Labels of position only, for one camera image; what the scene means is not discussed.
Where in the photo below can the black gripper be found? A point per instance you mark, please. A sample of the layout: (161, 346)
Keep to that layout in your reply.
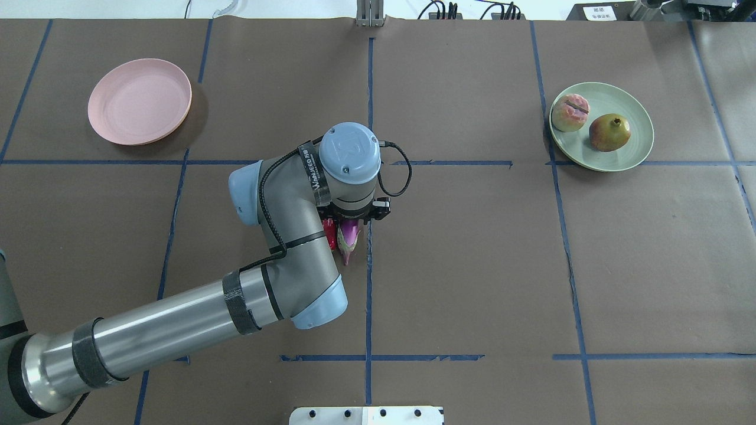
(383, 208)

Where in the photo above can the purple eggplant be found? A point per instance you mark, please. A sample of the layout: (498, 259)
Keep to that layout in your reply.
(347, 237)

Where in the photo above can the red chili pepper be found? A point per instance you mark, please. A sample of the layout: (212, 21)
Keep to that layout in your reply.
(330, 231)

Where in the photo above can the pink peach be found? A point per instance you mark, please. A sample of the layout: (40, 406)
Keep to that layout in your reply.
(570, 112)

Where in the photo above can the yellow red pomegranate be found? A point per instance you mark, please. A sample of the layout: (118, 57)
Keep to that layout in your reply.
(609, 132)

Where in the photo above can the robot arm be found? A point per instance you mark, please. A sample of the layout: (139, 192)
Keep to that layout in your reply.
(287, 197)

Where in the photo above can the green plate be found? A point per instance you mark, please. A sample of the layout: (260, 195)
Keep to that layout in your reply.
(605, 99)

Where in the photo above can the pink plate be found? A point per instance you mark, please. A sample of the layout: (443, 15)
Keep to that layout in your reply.
(140, 102)

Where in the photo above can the aluminium frame post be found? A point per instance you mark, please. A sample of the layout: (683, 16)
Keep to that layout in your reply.
(370, 13)

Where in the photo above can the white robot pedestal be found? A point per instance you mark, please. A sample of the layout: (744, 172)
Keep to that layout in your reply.
(368, 415)

